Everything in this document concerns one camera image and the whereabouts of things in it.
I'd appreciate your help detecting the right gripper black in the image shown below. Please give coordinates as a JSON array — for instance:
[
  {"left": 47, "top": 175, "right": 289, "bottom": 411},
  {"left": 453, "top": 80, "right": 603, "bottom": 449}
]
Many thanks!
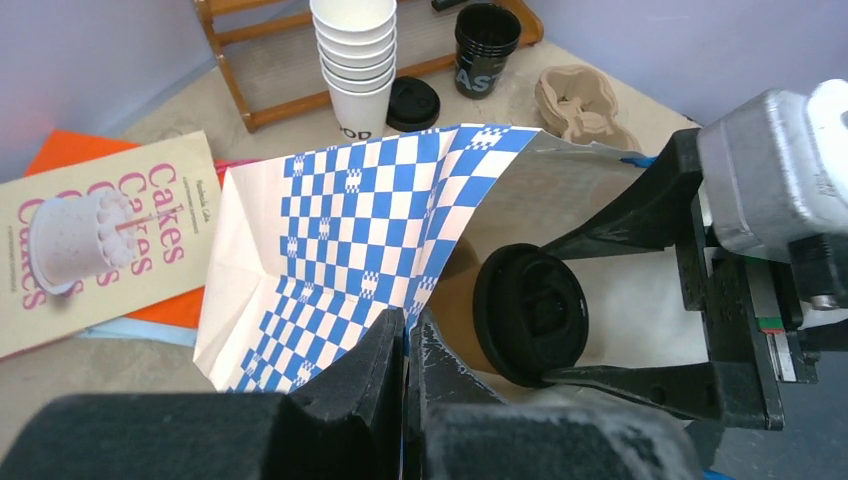
[{"left": 541, "top": 128, "right": 821, "bottom": 431}]

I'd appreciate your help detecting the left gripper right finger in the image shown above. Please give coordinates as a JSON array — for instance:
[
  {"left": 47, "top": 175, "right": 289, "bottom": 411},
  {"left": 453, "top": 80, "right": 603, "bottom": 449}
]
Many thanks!
[{"left": 405, "top": 311, "right": 704, "bottom": 479}]

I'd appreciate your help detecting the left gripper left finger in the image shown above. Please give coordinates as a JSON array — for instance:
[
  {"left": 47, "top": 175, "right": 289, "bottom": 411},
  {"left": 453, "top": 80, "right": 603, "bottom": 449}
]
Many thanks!
[{"left": 1, "top": 310, "right": 405, "bottom": 479}]

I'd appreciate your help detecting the brown paper coffee cup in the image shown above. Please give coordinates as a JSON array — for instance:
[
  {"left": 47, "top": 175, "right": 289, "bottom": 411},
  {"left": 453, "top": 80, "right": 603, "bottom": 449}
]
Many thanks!
[{"left": 427, "top": 237, "right": 497, "bottom": 374}]

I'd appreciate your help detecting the checkered paper bakery bag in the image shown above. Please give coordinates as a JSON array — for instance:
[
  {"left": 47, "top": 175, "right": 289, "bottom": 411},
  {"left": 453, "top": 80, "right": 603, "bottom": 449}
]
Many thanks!
[{"left": 192, "top": 123, "right": 713, "bottom": 407}]

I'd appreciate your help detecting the light blue paper bag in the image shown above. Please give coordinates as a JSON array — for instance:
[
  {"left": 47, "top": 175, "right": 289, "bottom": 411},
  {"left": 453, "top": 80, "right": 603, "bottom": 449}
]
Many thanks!
[{"left": 76, "top": 317, "right": 197, "bottom": 347}]

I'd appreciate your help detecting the cakes recipe book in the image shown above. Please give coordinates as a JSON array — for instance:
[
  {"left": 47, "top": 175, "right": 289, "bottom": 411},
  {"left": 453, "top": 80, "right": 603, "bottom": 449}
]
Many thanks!
[{"left": 1, "top": 131, "right": 221, "bottom": 357}]

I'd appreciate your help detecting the black flat lid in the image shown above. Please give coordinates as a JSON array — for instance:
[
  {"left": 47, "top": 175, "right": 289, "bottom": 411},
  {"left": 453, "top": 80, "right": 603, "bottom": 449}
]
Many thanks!
[{"left": 386, "top": 76, "right": 441, "bottom": 132}]

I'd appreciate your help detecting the black paper cup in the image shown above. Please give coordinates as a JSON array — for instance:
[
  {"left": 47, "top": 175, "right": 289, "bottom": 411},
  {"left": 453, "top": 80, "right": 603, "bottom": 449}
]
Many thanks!
[{"left": 454, "top": 3, "right": 522, "bottom": 100}]

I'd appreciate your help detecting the wooden shelf rack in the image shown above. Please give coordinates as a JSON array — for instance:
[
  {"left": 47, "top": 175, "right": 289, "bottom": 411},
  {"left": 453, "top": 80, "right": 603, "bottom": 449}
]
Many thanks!
[{"left": 192, "top": 0, "right": 546, "bottom": 134}]

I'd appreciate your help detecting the black blue marker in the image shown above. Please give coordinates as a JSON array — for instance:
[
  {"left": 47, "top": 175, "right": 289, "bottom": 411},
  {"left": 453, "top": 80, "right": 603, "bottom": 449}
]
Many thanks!
[{"left": 430, "top": 0, "right": 469, "bottom": 12}]

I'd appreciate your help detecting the stack of white paper cups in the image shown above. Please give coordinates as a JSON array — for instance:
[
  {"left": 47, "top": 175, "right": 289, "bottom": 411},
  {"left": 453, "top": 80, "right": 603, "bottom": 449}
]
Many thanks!
[{"left": 309, "top": 0, "right": 397, "bottom": 142}]

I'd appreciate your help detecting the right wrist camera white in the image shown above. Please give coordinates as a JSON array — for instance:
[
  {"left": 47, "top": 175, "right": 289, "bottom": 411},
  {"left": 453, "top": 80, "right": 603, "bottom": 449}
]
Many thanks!
[{"left": 695, "top": 78, "right": 848, "bottom": 313}]

